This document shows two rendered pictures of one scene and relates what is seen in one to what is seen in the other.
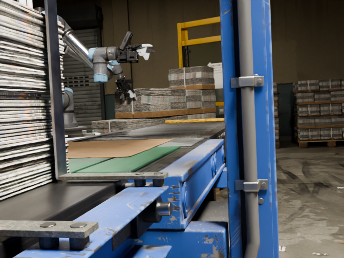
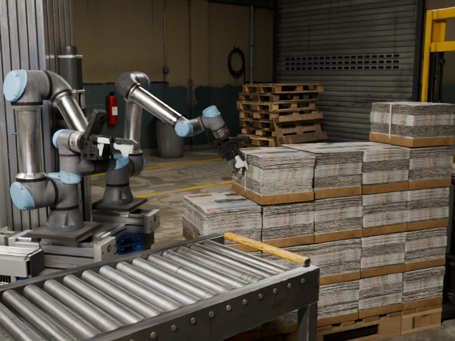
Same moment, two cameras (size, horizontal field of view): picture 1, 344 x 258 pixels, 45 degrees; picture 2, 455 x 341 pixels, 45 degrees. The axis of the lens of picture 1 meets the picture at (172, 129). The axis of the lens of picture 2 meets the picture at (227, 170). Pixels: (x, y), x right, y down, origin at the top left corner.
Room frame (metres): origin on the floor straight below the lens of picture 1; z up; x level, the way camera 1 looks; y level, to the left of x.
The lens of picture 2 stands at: (1.05, -1.22, 1.44)
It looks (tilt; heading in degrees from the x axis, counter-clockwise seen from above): 10 degrees down; 36
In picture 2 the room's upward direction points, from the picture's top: straight up
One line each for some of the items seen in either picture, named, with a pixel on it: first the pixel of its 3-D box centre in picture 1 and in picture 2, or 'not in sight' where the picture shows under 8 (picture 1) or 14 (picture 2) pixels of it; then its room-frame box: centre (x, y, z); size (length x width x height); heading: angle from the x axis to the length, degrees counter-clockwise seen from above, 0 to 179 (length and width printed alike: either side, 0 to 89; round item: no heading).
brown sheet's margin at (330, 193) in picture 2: (160, 113); (318, 185); (3.68, 0.09, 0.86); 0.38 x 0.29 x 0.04; 59
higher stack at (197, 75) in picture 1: (194, 131); (405, 213); (4.18, -0.22, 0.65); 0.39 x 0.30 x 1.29; 58
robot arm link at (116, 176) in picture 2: not in sight; (118, 168); (2.91, 0.81, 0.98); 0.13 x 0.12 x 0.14; 17
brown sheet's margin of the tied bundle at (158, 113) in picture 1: (154, 113); (280, 195); (3.36, 0.14, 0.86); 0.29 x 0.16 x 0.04; 147
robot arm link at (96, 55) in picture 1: (99, 55); (69, 141); (2.29, 0.38, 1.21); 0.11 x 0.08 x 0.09; 85
